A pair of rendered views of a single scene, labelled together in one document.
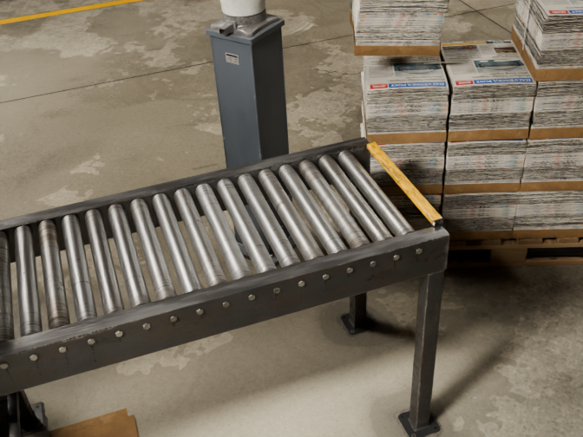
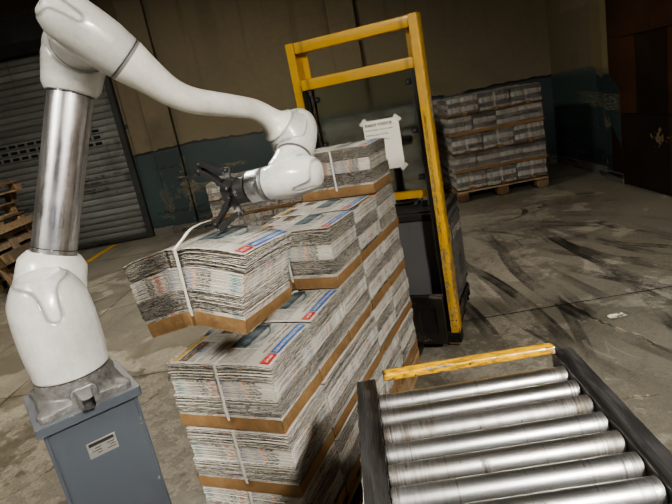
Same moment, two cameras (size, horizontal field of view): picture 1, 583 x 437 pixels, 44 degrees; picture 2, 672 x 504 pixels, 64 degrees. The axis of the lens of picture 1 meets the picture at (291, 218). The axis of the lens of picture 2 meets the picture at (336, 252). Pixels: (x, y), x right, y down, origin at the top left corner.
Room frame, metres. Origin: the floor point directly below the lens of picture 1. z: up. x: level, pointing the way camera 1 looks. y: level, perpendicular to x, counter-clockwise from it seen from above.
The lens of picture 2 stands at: (1.54, 0.91, 1.49)
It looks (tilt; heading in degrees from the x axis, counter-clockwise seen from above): 15 degrees down; 291
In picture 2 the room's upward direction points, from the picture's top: 11 degrees counter-clockwise
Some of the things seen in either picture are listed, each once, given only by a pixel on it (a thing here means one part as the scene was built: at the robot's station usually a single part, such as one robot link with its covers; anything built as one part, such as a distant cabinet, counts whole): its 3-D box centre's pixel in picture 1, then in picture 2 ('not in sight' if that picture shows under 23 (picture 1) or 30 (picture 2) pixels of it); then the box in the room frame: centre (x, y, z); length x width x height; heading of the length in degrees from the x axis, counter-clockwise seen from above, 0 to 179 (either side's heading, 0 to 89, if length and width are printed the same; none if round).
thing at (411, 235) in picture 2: not in sight; (406, 263); (2.31, -2.41, 0.40); 0.69 x 0.55 x 0.80; 176
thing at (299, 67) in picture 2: not in sight; (324, 197); (2.66, -2.06, 0.97); 0.09 x 0.09 x 1.75; 86
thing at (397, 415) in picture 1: (419, 422); not in sight; (1.48, -0.38, 0.01); 0.14 x 0.13 x 0.01; 17
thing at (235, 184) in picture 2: not in sight; (236, 190); (2.28, -0.39, 1.31); 0.09 x 0.07 x 0.08; 177
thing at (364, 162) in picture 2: not in sight; (362, 270); (2.36, -1.61, 0.65); 0.39 x 0.30 x 1.29; 176
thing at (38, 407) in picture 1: (26, 418); not in sight; (1.59, 0.95, 0.01); 0.14 x 0.14 x 0.01; 17
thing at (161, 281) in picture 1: (152, 251); not in sight; (1.51, 0.38, 0.77); 0.47 x 0.05 x 0.05; 17
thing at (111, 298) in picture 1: (103, 263); not in sight; (1.47, 0.50, 0.77); 0.47 x 0.05 x 0.05; 17
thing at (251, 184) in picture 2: not in sight; (258, 185); (2.21, -0.39, 1.32); 0.09 x 0.06 x 0.09; 87
